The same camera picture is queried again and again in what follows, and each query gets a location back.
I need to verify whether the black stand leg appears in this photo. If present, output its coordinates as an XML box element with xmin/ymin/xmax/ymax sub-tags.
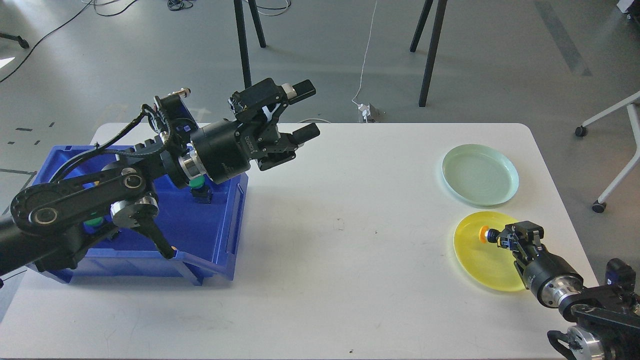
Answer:
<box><xmin>409</xmin><ymin>0</ymin><xmax>448</xmax><ymax>108</ymax></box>
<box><xmin>233</xmin><ymin>0</ymin><xmax>266</xmax><ymax>89</ymax></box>

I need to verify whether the pale green plastic plate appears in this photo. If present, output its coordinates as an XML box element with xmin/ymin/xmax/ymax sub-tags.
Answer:
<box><xmin>440</xmin><ymin>144</ymin><xmax>520</xmax><ymax>208</ymax></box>

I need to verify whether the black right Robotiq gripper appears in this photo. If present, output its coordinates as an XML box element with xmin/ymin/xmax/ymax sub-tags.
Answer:
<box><xmin>494</xmin><ymin>222</ymin><xmax>585</xmax><ymax>309</ymax></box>

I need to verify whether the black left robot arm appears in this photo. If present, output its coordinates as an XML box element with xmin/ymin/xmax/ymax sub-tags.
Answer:
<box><xmin>0</xmin><ymin>78</ymin><xmax>320</xmax><ymax>275</ymax></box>

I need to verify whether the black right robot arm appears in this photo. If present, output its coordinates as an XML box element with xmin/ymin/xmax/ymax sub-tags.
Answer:
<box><xmin>478</xmin><ymin>221</ymin><xmax>640</xmax><ymax>360</ymax></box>

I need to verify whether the yellow plastic plate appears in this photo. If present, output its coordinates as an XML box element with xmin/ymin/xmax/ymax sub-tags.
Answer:
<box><xmin>453</xmin><ymin>210</ymin><xmax>525</xmax><ymax>292</ymax></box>

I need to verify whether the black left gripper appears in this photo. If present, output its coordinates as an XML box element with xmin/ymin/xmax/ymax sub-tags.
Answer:
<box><xmin>191</xmin><ymin>78</ymin><xmax>321</xmax><ymax>183</ymax></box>

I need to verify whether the white floor cable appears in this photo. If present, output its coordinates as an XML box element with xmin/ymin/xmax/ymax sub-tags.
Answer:
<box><xmin>297</xmin><ymin>0</ymin><xmax>379</xmax><ymax>124</ymax></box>

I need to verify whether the green push button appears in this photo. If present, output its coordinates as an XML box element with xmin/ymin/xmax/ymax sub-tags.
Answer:
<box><xmin>189</xmin><ymin>175</ymin><xmax>213</xmax><ymax>204</ymax></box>
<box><xmin>83</xmin><ymin>216</ymin><xmax>121</xmax><ymax>242</ymax></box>

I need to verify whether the white power adapter on floor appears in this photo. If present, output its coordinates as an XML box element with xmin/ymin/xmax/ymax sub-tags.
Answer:
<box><xmin>358</xmin><ymin>103</ymin><xmax>381</xmax><ymax>123</ymax></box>

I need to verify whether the blue plastic storage bin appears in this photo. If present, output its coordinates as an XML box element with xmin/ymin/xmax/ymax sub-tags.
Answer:
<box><xmin>1</xmin><ymin>146</ymin><xmax>247</xmax><ymax>286</ymax></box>

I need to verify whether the black stand leg left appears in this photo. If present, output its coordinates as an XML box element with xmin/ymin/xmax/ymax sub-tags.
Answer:
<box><xmin>233</xmin><ymin>0</ymin><xmax>266</xmax><ymax>89</ymax></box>

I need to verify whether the black stand leg right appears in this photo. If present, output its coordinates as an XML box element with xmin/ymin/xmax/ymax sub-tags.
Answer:
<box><xmin>409</xmin><ymin>0</ymin><xmax>448</xmax><ymax>108</ymax></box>

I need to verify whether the yellow push button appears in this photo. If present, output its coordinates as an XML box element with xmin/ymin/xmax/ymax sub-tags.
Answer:
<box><xmin>478</xmin><ymin>225</ymin><xmax>518</xmax><ymax>251</ymax></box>

